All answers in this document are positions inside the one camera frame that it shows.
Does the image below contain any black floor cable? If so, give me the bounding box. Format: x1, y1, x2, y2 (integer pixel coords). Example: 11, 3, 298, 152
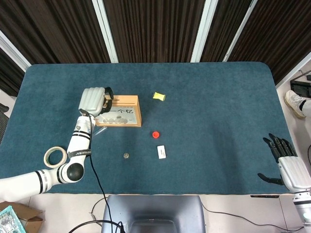
201, 203, 304, 231

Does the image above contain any white sneaker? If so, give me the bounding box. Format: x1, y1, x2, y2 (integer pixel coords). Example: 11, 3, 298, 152
284, 89, 306, 119

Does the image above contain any teal plastic basket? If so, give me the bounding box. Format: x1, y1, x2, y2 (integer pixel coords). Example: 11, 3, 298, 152
0, 205, 26, 233

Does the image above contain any masking tape roll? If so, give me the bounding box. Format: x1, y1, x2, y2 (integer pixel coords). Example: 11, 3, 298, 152
43, 146, 68, 168

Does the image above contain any small white rectangular box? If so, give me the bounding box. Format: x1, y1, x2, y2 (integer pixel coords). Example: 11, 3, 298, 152
156, 145, 167, 160

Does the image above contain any black office chair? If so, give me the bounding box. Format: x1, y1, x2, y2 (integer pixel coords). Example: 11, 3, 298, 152
0, 103, 10, 144

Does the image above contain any person lower leg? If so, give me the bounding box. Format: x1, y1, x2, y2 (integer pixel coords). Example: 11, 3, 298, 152
300, 98, 311, 115

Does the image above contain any grey floor cable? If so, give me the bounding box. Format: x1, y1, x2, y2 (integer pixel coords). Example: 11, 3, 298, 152
91, 196, 107, 225

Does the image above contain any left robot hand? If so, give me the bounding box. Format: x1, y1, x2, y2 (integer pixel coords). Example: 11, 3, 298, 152
78, 86, 114, 117

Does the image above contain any grey robot torso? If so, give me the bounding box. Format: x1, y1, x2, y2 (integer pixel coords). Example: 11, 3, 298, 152
101, 195, 207, 233

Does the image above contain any brown cardboard box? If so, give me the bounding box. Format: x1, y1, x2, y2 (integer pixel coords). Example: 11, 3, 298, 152
0, 201, 46, 233

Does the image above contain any wooden coin bank box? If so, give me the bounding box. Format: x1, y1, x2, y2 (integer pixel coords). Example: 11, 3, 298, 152
93, 95, 142, 128

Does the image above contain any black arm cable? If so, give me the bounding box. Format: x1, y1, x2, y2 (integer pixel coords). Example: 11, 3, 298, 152
64, 110, 127, 233

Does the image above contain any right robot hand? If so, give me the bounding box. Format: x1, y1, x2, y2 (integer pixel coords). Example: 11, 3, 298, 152
257, 133, 311, 194

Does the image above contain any blue table cloth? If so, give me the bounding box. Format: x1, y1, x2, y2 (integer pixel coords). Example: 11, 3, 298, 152
0, 62, 306, 195

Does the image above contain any black floor stand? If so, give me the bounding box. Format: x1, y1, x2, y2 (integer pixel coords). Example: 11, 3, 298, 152
290, 80, 311, 94

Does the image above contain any clear tube with white cap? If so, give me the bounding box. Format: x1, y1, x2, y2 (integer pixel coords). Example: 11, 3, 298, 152
93, 126, 108, 136

